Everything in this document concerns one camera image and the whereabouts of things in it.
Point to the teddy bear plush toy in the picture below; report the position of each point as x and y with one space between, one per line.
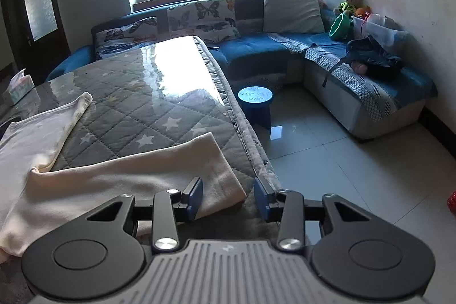
351 3

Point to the green plastic bowl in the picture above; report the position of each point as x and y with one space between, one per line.
339 27

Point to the blue corner sofa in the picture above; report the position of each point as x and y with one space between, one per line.
249 47

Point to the butterfly print cushion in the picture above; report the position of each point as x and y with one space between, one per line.
203 19
124 37

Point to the dark door with frosted glass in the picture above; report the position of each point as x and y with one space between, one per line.
35 1

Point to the pastel tissue box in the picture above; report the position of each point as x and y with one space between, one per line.
21 88

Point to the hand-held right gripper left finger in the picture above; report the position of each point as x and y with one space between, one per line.
195 199

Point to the patterned blue sofa cover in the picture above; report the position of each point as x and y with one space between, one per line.
370 90

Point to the clear plastic storage box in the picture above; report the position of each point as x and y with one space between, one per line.
383 31

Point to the plain grey pillow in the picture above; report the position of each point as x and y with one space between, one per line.
292 12

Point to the orange toy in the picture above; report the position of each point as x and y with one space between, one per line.
362 12

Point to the cream knit garment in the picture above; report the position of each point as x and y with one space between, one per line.
107 175

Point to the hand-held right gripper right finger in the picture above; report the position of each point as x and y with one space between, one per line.
260 199

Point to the red object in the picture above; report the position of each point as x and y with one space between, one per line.
452 202

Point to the blue round stool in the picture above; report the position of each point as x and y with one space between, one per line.
255 101

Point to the dark blue backpack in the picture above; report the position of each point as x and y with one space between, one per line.
374 56

